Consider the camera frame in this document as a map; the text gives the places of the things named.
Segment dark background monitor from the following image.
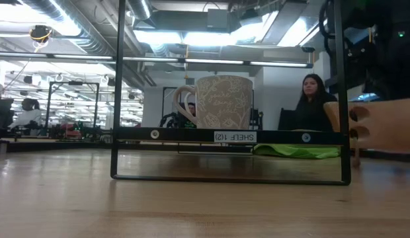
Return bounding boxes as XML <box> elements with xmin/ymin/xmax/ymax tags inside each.
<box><xmin>0</xmin><ymin>98</ymin><xmax>15</xmax><ymax>132</ymax></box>

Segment black metal shelf frame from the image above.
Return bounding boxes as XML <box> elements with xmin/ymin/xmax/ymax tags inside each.
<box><xmin>110</xmin><ymin>0</ymin><xmax>352</xmax><ymax>186</ymax></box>

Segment black background chairs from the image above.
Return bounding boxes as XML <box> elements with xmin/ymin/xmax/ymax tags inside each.
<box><xmin>277</xmin><ymin>108</ymin><xmax>297</xmax><ymax>131</ymax></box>

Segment grey ceiling box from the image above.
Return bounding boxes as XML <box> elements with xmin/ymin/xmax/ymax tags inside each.
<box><xmin>206</xmin><ymin>9</ymin><xmax>231</xmax><ymax>30</ymax></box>

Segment silver ventilation duct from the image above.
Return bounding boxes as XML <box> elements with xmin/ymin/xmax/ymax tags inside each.
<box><xmin>21</xmin><ymin>0</ymin><xmax>116</xmax><ymax>57</ymax></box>

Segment yellow cable reel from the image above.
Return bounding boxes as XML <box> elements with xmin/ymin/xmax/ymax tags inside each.
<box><xmin>28</xmin><ymin>24</ymin><xmax>54</xmax><ymax>44</ymax></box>

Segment black aluminium rig frame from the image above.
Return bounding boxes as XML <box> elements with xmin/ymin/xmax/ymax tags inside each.
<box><xmin>0</xmin><ymin>138</ymin><xmax>410</xmax><ymax>163</ymax></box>

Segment green cloth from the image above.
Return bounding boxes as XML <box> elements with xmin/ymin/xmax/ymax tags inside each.
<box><xmin>250</xmin><ymin>143</ymin><xmax>341</xmax><ymax>161</ymax></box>

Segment long hanging light bar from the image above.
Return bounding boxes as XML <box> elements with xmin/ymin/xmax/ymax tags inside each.
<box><xmin>0</xmin><ymin>51</ymin><xmax>314</xmax><ymax>69</ymax></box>

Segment black background station frame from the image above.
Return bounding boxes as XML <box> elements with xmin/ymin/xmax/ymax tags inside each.
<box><xmin>47</xmin><ymin>81</ymin><xmax>101</xmax><ymax>139</ymax></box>

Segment red background machine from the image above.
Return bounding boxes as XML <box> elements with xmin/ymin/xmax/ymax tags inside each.
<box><xmin>59</xmin><ymin>122</ymin><xmax>83</xmax><ymax>139</ymax></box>

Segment beige patterned mug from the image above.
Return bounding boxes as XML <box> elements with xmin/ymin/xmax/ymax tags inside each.
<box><xmin>173</xmin><ymin>75</ymin><xmax>254</xmax><ymax>130</ymax></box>

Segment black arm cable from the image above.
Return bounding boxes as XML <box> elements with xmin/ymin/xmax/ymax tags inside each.
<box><xmin>318</xmin><ymin>0</ymin><xmax>337</xmax><ymax>59</ymax></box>

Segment wooden cup with holed handle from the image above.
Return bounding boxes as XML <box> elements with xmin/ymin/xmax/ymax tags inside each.
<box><xmin>323</xmin><ymin>97</ymin><xmax>410</xmax><ymax>156</ymax></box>

